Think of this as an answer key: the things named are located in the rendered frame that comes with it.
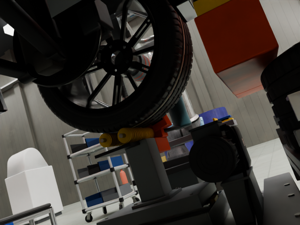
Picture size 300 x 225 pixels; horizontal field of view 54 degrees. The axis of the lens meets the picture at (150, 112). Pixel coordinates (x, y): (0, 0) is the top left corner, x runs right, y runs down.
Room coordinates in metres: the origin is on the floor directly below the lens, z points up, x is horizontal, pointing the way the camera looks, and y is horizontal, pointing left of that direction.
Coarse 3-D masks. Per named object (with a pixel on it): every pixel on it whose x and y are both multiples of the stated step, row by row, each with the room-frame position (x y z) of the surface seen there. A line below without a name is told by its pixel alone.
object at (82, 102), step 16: (112, 0) 1.16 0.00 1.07; (128, 0) 1.13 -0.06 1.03; (144, 32) 1.21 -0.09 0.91; (112, 48) 1.23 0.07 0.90; (128, 48) 1.21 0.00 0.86; (96, 64) 1.29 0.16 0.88; (112, 64) 1.24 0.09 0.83; (128, 64) 1.21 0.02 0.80; (144, 64) 1.22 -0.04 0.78; (80, 80) 1.35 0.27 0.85; (144, 80) 1.03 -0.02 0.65; (64, 96) 1.14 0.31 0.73; (80, 96) 1.27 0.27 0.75; (128, 96) 1.06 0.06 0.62; (96, 112) 1.10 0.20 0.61
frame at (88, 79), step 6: (120, 12) 1.30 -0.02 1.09; (132, 12) 1.32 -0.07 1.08; (138, 12) 1.27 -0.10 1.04; (144, 12) 1.26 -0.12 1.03; (120, 18) 1.35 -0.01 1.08; (84, 78) 1.39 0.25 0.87; (90, 78) 1.44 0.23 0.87; (84, 84) 1.40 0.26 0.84; (90, 84) 1.43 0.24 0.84; (90, 90) 1.40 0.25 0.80; (96, 96) 1.44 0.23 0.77; (96, 102) 1.39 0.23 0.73; (102, 102) 1.43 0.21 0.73
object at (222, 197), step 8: (216, 192) 1.20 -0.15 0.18; (224, 192) 1.27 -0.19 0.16; (208, 200) 1.20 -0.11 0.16; (216, 200) 1.09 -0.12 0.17; (224, 200) 1.22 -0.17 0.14; (200, 208) 1.02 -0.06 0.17; (208, 208) 1.00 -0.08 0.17; (216, 208) 1.05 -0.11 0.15; (224, 208) 1.17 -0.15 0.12; (176, 216) 1.05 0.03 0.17; (184, 216) 1.02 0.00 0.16; (192, 216) 1.01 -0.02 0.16; (200, 216) 0.95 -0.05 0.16; (208, 216) 0.94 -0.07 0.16; (216, 216) 1.02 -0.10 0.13; (224, 216) 1.13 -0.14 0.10; (144, 224) 1.09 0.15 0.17; (152, 224) 1.06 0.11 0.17; (160, 224) 1.05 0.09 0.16; (168, 224) 0.99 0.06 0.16; (176, 224) 0.98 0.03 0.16; (184, 224) 0.97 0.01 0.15; (192, 224) 0.96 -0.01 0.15; (200, 224) 0.95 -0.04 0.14; (208, 224) 0.95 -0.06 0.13; (216, 224) 0.98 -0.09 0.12
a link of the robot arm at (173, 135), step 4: (172, 124) 2.29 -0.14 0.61; (168, 132) 2.29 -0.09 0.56; (172, 132) 2.29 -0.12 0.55; (176, 132) 2.28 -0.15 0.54; (180, 132) 2.27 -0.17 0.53; (168, 136) 2.30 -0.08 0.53; (172, 136) 2.29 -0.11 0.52; (176, 136) 2.28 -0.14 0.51; (180, 136) 2.28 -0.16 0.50; (168, 140) 2.30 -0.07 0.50; (172, 140) 2.29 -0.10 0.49
